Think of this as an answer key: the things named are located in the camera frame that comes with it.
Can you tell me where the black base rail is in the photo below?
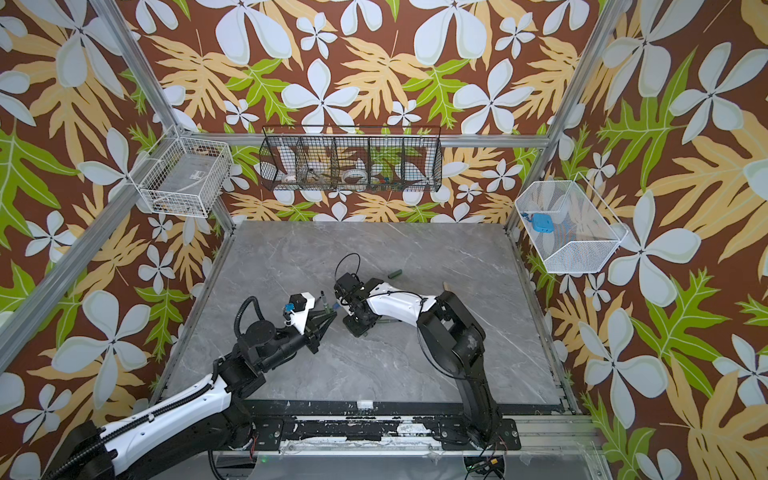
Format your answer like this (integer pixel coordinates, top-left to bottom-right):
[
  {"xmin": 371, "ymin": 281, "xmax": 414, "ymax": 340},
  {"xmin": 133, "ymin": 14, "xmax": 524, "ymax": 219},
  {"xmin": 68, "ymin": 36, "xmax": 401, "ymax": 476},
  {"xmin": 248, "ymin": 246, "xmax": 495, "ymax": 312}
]
[{"xmin": 200, "ymin": 398, "xmax": 523, "ymax": 452}]

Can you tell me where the white wire basket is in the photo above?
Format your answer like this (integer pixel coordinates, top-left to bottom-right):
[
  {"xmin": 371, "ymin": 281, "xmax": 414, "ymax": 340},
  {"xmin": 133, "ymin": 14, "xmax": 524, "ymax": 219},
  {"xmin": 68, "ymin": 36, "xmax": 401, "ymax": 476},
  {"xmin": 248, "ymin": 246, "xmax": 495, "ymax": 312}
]
[
  {"xmin": 134, "ymin": 130, "xmax": 233, "ymax": 218},
  {"xmin": 515, "ymin": 175, "xmax": 629, "ymax": 276}
]

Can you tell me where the black wire basket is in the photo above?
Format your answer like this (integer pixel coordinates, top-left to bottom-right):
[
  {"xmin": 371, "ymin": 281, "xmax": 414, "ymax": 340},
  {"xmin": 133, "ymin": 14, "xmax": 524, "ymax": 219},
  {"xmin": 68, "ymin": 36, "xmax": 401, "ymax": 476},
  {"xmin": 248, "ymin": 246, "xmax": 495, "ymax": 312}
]
[{"xmin": 257, "ymin": 125, "xmax": 444, "ymax": 192}]

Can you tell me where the white wire basket left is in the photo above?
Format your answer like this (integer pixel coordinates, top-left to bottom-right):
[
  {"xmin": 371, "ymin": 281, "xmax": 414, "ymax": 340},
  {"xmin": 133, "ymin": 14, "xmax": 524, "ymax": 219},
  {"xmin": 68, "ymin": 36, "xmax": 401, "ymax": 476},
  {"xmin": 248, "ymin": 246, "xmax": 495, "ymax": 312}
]
[{"xmin": 134, "ymin": 130, "xmax": 233, "ymax": 218}]

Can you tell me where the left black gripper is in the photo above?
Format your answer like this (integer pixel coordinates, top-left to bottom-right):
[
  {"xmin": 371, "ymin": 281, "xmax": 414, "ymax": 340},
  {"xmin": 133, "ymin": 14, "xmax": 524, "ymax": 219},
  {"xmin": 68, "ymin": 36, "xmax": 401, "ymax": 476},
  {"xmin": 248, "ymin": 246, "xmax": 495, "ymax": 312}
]
[{"xmin": 260, "ymin": 306, "xmax": 336, "ymax": 375}]

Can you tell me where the white wire basket right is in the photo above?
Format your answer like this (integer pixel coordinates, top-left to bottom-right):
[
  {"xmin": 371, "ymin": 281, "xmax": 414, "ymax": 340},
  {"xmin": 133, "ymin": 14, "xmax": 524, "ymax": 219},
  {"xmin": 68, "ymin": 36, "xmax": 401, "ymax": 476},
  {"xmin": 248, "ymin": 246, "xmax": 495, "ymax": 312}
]
[{"xmin": 515, "ymin": 175, "xmax": 629, "ymax": 276}]

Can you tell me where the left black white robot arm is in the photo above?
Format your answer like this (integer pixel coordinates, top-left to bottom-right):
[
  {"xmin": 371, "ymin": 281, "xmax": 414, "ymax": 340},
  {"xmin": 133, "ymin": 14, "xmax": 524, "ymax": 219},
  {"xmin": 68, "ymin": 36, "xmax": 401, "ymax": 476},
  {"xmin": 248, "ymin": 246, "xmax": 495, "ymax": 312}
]
[{"xmin": 42, "ymin": 294, "xmax": 337, "ymax": 479}]

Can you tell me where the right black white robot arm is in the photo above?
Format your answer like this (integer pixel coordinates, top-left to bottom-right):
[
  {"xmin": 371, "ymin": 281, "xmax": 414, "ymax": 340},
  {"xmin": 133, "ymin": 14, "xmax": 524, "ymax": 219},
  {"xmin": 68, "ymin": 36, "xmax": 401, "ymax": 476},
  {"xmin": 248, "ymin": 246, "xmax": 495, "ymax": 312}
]
[{"xmin": 334, "ymin": 273, "xmax": 501, "ymax": 447}]

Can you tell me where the blue object in basket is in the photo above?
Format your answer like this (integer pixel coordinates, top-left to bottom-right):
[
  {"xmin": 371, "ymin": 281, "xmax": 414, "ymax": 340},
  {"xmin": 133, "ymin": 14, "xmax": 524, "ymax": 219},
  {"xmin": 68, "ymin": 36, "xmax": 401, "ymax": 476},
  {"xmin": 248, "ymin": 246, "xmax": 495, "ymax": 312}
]
[{"xmin": 522, "ymin": 212, "xmax": 555, "ymax": 234}]

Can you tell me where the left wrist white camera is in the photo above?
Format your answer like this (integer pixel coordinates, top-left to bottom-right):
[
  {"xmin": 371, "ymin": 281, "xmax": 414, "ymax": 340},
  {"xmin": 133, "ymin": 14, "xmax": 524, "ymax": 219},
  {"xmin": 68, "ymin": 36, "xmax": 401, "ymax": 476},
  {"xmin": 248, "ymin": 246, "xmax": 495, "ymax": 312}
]
[{"xmin": 283, "ymin": 292, "xmax": 316, "ymax": 334}]

